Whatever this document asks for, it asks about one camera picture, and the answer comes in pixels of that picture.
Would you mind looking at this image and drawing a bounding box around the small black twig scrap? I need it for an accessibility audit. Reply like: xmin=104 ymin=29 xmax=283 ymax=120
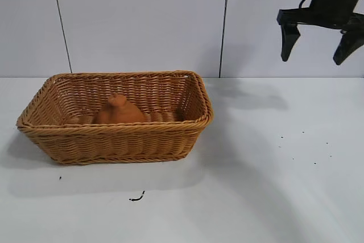
xmin=129 ymin=190 xmax=146 ymax=202

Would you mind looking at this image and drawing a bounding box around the knobbly orange fruit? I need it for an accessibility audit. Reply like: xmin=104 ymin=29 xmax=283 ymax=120
xmin=94 ymin=93 xmax=147 ymax=126

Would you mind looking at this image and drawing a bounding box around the brown woven wicker basket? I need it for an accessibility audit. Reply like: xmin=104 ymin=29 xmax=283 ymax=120
xmin=16 ymin=69 xmax=214 ymax=166

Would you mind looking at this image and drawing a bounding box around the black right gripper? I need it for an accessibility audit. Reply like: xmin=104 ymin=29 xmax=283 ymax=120
xmin=276 ymin=0 xmax=364 ymax=66

